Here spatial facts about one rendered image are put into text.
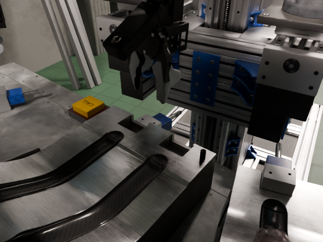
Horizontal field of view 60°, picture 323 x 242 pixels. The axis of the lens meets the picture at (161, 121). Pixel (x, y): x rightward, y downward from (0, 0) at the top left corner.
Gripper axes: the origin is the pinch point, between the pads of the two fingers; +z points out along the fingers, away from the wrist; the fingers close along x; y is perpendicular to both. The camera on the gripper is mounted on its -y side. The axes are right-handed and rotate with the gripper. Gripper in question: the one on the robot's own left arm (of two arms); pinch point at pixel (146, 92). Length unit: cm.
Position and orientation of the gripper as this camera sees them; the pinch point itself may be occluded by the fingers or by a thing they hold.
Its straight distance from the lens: 58.1
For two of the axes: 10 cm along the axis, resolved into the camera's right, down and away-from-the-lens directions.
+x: -7.1, -4.3, 5.5
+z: -0.5, 8.2, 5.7
